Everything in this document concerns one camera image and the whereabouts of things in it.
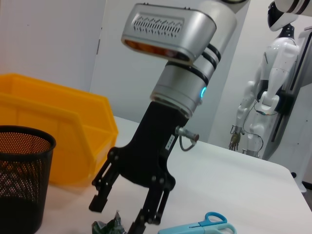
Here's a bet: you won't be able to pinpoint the green plastic wrapper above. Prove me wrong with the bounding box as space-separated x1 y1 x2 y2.
91 209 127 234

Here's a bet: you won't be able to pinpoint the grey right wrist cable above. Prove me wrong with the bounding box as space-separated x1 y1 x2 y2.
179 135 198 152

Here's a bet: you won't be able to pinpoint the light blue scissors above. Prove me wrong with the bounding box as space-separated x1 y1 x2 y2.
157 211 237 234

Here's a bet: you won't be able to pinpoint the black mesh pen holder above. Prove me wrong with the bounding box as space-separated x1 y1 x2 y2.
0 125 57 234

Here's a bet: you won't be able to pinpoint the yellow plastic bin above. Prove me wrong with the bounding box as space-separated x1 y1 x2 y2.
0 73 119 188

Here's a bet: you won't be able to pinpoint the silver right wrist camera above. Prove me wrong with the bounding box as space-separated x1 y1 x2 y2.
121 3 217 67

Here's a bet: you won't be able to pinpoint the white humanoid stand column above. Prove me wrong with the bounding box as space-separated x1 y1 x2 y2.
264 23 312 193

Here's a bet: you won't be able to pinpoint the grey door handle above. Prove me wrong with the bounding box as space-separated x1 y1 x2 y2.
96 26 102 56

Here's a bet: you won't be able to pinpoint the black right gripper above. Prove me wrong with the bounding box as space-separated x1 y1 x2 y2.
89 100 190 234

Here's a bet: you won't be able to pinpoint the white humanoid robot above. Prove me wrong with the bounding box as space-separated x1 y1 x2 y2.
228 1 301 160

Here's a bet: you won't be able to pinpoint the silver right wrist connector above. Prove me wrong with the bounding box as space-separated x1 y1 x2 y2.
175 126 200 142

